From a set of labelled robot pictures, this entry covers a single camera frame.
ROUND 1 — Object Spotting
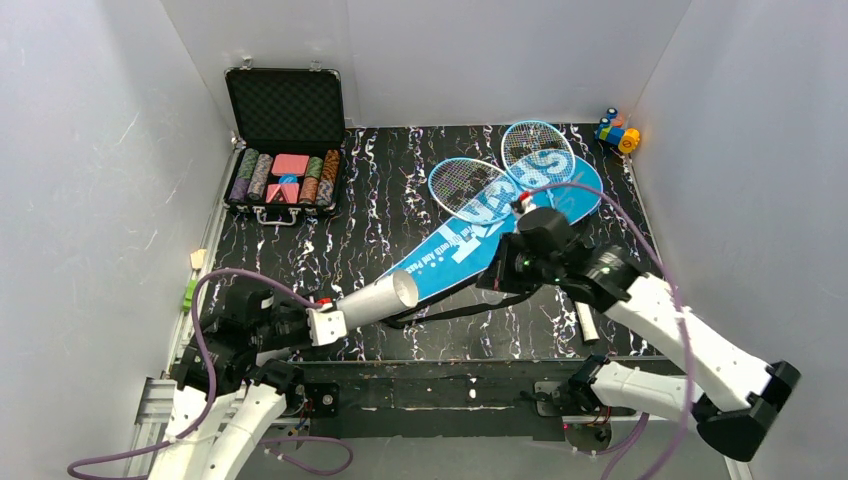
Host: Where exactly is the colourful toy block train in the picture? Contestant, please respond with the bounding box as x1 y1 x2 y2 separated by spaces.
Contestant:
594 107 641 154

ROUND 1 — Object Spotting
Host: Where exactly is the blue badminton racket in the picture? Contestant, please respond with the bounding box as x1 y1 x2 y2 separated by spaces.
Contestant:
501 120 577 190
427 157 521 225

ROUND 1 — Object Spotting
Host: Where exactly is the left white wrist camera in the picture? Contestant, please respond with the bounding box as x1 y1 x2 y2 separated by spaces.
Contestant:
306 302 348 347

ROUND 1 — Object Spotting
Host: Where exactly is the white shuttlecock tube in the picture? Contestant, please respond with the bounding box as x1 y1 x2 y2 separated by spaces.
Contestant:
336 270 419 330

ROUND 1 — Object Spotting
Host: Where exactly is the clear round tube lid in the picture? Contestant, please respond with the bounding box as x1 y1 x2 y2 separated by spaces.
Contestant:
480 289 510 305

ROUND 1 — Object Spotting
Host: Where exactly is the right blue badminton racket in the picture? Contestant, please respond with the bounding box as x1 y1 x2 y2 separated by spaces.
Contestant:
501 120 577 190

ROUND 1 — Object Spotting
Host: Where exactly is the green clip on rail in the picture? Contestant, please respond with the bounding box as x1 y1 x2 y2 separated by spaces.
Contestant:
181 279 198 313

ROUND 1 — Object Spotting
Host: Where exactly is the beige wooden block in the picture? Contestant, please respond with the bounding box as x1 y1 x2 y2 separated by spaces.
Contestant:
189 249 207 270

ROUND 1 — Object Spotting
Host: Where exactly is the left blue badminton racket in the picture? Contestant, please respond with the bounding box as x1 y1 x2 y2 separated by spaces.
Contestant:
427 157 521 225

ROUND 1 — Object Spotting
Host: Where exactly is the black poker chip case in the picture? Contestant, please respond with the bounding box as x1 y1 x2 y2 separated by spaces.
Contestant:
222 66 347 225

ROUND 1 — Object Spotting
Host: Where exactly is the blue racket bag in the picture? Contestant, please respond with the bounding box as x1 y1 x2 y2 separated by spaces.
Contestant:
385 149 603 304

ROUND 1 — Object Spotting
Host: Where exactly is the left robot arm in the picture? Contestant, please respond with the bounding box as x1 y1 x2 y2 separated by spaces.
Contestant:
148 268 311 479

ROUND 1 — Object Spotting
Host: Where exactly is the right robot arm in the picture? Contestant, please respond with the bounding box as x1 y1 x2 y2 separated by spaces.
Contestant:
477 207 801 462

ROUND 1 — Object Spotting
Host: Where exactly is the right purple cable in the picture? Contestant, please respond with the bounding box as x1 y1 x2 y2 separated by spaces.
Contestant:
529 182 697 480

